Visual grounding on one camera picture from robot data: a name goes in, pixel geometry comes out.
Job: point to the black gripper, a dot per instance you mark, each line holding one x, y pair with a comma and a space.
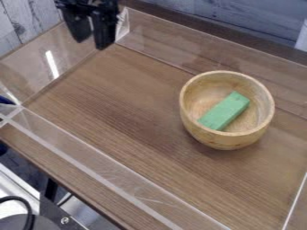
103, 11

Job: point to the green rectangular block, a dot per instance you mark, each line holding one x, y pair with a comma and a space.
224, 112

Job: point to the light wooden bowl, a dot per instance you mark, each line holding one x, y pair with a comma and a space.
203, 91

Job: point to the blue object at left edge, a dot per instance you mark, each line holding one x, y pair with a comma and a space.
5, 101

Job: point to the clear acrylic front barrier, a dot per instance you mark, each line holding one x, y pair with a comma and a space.
124, 196

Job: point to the black metal table leg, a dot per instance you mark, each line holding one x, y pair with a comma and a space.
57, 218

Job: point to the clear acrylic corner bracket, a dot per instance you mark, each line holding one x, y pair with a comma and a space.
123, 24

